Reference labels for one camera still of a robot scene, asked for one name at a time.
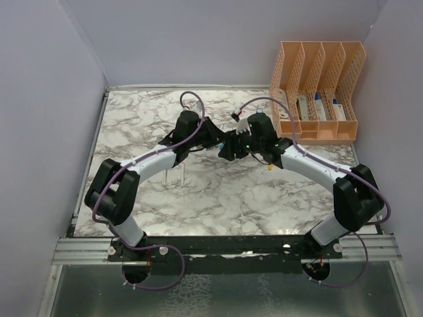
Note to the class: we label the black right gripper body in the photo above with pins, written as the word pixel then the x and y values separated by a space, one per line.
pixel 244 144

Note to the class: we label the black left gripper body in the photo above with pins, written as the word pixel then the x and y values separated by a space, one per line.
pixel 205 137

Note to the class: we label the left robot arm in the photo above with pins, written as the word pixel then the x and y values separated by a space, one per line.
pixel 112 193

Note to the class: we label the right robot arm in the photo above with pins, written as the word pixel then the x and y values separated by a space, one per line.
pixel 355 196

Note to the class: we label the white box in organizer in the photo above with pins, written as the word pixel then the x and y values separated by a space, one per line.
pixel 281 97

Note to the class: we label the blue white box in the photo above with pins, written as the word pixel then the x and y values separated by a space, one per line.
pixel 320 108

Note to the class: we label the orange file organizer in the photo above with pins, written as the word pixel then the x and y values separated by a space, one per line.
pixel 330 68

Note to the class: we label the red white box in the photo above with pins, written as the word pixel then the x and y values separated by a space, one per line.
pixel 338 110

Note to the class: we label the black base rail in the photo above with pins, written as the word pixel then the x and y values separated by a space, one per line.
pixel 208 255

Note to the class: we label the aluminium frame rail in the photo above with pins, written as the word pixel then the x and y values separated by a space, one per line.
pixel 92 251

